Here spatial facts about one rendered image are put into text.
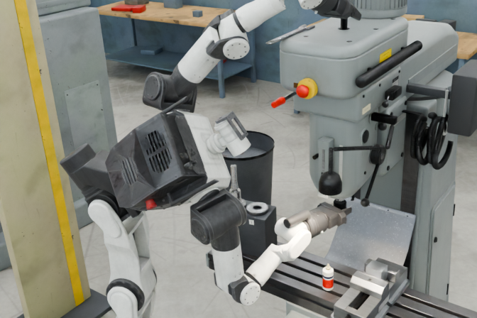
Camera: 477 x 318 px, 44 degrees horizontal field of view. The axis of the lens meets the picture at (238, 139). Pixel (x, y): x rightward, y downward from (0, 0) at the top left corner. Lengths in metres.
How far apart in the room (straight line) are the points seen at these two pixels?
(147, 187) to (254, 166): 2.33
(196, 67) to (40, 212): 1.81
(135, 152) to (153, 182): 0.11
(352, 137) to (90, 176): 0.85
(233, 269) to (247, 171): 2.21
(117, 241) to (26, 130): 1.31
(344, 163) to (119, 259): 0.83
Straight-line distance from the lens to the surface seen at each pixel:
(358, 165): 1.97
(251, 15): 1.68
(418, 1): 6.33
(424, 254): 2.62
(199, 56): 1.75
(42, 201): 3.36
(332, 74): 1.71
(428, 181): 2.44
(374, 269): 2.19
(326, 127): 1.94
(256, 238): 2.42
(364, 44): 1.76
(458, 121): 2.08
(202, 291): 3.78
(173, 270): 3.99
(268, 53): 7.32
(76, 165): 1.97
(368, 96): 1.86
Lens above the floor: 2.33
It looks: 24 degrees down
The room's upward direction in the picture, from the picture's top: 3 degrees counter-clockwise
